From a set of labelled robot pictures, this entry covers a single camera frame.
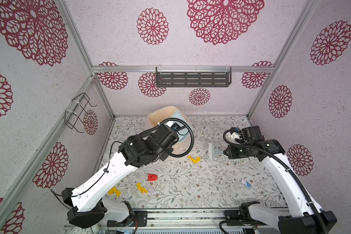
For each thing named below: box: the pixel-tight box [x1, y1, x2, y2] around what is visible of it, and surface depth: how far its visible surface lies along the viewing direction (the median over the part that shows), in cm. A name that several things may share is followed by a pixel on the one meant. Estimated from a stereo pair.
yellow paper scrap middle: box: [136, 182, 148, 195], surface depth 85 cm
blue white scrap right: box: [241, 178, 252, 189], surface depth 86 cm
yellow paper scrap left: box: [108, 186, 122, 198], surface depth 84 cm
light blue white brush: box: [208, 142, 224, 162], surface depth 85 cm
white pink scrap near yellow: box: [148, 185, 157, 195], surface depth 85 cm
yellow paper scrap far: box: [187, 155, 201, 164], surface depth 97 cm
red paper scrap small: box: [147, 173, 158, 182], surface depth 89 cm
